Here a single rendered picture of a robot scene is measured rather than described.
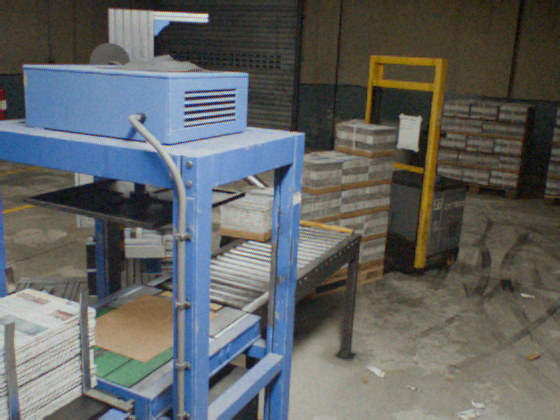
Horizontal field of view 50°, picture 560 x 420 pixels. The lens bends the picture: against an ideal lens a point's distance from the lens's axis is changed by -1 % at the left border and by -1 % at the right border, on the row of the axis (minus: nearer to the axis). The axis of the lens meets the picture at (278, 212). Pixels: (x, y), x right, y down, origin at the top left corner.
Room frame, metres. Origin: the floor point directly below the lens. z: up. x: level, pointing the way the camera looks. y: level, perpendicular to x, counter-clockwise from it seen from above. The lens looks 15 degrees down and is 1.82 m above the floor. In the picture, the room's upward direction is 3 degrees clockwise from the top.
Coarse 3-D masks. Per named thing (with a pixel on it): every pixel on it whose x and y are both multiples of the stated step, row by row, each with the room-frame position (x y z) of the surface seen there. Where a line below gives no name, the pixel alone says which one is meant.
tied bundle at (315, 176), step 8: (304, 168) 4.36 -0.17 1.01; (312, 168) 4.30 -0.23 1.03; (320, 168) 4.31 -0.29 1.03; (328, 168) 4.36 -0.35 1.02; (336, 168) 4.42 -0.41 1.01; (304, 176) 4.36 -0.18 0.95; (312, 176) 4.30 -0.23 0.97; (320, 176) 4.32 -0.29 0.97; (328, 176) 4.37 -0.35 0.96; (336, 176) 4.43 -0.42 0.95; (304, 184) 4.36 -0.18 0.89; (312, 184) 4.30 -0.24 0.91; (320, 184) 4.31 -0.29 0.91; (328, 184) 4.37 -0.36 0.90; (336, 184) 4.43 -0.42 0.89
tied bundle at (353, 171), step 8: (344, 160) 4.52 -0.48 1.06; (352, 160) 4.53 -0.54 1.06; (360, 160) 4.59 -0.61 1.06; (368, 160) 4.64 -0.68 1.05; (344, 168) 4.48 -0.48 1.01; (352, 168) 4.54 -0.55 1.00; (360, 168) 4.60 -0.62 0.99; (344, 176) 4.48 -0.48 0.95; (352, 176) 4.53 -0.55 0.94; (360, 176) 4.59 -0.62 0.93
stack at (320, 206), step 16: (304, 192) 4.39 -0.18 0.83; (336, 192) 4.44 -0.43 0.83; (352, 192) 4.55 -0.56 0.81; (304, 208) 4.23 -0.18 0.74; (320, 208) 4.33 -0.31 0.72; (336, 208) 4.44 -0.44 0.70; (352, 208) 4.56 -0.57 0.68; (336, 224) 4.44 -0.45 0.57; (352, 224) 4.58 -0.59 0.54; (224, 240) 4.15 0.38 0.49; (336, 288) 4.51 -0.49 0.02
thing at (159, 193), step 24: (72, 192) 2.08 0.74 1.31; (96, 192) 2.09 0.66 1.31; (120, 192) 2.09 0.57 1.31; (168, 192) 2.15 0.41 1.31; (216, 192) 2.19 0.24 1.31; (240, 192) 2.17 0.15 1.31; (96, 216) 1.78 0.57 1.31; (120, 216) 1.79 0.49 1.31; (144, 216) 1.81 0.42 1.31; (168, 216) 1.81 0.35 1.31
